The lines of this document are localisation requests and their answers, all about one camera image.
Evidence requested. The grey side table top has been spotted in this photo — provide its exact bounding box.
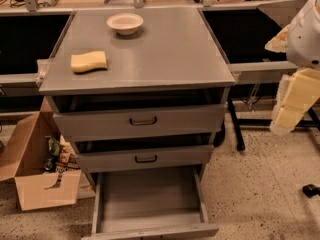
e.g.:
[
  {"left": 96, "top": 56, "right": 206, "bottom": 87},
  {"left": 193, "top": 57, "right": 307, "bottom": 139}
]
[{"left": 258, "top": 0, "right": 307, "bottom": 28}]

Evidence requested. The grey top drawer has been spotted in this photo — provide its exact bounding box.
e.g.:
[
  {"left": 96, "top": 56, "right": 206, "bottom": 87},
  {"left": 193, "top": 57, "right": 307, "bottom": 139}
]
[{"left": 54, "top": 88, "right": 225, "bottom": 142}]

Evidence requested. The grey middle drawer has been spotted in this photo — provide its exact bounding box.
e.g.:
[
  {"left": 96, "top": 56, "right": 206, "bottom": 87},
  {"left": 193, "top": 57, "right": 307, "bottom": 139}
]
[{"left": 76, "top": 133, "right": 213, "bottom": 173}]

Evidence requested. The yellow sponge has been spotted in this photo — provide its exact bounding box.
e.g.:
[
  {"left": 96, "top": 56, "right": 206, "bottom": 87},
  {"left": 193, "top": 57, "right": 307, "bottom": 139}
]
[{"left": 71, "top": 51, "right": 108, "bottom": 74}]

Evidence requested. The black table leg frame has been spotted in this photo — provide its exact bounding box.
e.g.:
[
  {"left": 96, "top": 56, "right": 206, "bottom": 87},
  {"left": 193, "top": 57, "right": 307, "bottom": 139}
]
[{"left": 227, "top": 98, "right": 320, "bottom": 151}]

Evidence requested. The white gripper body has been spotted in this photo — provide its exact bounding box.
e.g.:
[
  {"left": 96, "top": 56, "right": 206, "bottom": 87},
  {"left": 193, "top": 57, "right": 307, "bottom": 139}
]
[{"left": 277, "top": 68, "right": 320, "bottom": 114}]

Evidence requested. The brown snack packet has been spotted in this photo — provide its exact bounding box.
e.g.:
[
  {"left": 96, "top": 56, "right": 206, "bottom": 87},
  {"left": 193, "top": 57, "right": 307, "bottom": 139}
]
[{"left": 55, "top": 136, "right": 80, "bottom": 173}]

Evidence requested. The open cardboard box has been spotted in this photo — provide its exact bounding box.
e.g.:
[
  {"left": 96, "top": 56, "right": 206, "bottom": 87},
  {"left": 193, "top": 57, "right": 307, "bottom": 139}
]
[{"left": 0, "top": 99, "right": 81, "bottom": 211}]

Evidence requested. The grey bottom drawer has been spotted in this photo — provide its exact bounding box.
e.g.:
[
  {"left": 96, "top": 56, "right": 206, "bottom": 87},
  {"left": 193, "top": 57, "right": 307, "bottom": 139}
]
[{"left": 81, "top": 166, "right": 219, "bottom": 240}]

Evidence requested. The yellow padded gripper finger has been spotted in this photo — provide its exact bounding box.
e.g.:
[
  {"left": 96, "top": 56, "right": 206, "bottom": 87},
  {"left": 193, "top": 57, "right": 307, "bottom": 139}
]
[{"left": 270, "top": 106, "right": 304, "bottom": 136}]

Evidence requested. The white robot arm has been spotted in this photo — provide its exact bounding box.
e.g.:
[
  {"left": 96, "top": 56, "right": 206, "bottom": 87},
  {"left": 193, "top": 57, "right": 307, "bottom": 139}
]
[{"left": 265, "top": 0, "right": 320, "bottom": 136}]

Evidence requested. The grey drawer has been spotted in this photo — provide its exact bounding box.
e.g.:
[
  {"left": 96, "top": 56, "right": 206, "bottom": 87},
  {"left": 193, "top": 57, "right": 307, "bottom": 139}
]
[
  {"left": 81, "top": 166, "right": 219, "bottom": 240},
  {"left": 76, "top": 133, "right": 213, "bottom": 173},
  {"left": 54, "top": 88, "right": 225, "bottom": 142}
]

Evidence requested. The green snack bag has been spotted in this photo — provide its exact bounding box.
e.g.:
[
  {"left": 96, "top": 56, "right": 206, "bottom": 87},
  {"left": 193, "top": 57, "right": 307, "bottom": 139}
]
[{"left": 47, "top": 136, "right": 60, "bottom": 156}]

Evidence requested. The grey drawer cabinet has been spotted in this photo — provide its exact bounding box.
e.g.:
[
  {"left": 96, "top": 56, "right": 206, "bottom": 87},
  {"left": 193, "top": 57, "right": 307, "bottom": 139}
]
[{"left": 38, "top": 6, "right": 236, "bottom": 192}]

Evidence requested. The white paper bowl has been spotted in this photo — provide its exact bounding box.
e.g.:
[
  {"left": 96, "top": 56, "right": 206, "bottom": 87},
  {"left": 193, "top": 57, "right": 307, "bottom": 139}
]
[{"left": 106, "top": 13, "right": 144, "bottom": 36}]

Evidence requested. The black caster wheel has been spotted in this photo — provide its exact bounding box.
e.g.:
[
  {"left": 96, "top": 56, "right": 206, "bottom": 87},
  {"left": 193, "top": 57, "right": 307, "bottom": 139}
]
[{"left": 302, "top": 184, "right": 320, "bottom": 198}]

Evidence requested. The dark soda can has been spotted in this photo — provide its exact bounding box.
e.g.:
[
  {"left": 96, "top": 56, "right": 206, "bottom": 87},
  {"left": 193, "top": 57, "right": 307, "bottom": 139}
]
[{"left": 43, "top": 157, "right": 56, "bottom": 171}]

